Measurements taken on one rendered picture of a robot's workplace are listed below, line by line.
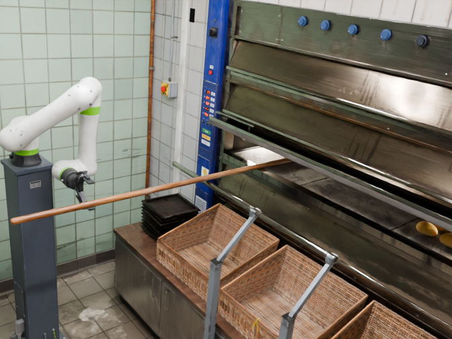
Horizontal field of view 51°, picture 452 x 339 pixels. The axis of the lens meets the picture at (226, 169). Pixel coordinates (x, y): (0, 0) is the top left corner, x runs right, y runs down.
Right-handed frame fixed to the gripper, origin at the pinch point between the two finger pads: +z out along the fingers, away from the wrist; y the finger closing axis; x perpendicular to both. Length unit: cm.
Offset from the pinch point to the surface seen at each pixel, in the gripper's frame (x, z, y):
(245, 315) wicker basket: -51, 61, 49
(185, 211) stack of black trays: -78, -32, 42
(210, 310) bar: -40, 47, 52
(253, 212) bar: -62, 47, 3
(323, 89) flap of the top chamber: -99, 47, -55
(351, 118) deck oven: -101, 64, -45
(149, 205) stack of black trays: -61, -49, 41
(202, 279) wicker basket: -51, 26, 50
